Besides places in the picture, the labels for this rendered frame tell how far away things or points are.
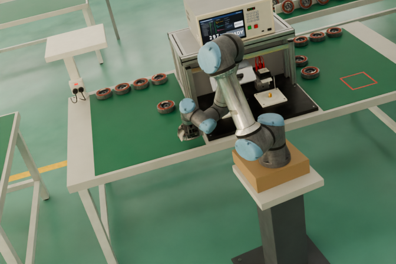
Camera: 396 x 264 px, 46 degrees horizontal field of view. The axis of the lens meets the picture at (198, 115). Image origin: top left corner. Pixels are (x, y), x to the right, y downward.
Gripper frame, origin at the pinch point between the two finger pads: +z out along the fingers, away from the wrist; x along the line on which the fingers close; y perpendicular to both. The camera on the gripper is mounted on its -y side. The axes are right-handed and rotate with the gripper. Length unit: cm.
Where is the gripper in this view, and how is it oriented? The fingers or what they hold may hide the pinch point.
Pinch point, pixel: (190, 133)
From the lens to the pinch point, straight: 249.3
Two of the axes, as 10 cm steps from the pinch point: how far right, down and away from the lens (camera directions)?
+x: 9.6, -2.6, 0.9
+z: 0.5, 4.8, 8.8
